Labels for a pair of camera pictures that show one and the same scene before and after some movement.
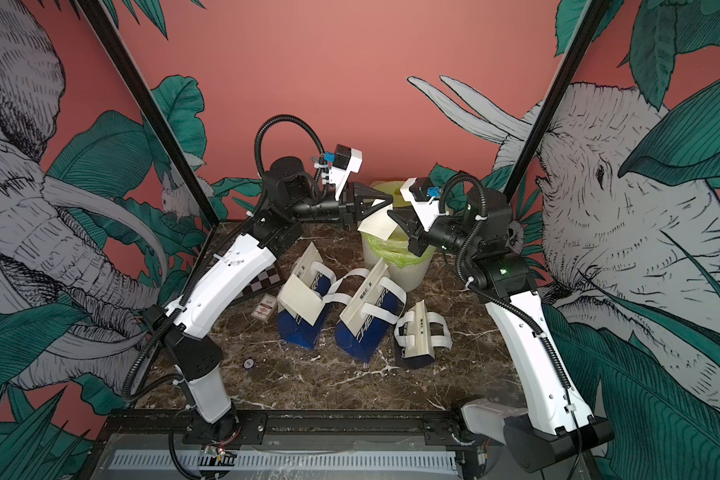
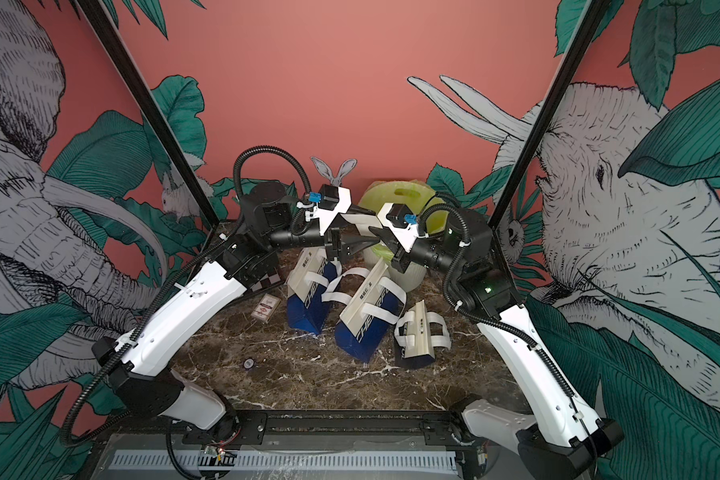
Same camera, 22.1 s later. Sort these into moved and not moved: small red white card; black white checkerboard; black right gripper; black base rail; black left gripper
Moved: black left gripper; black right gripper
Not moved: black base rail; small red white card; black white checkerboard
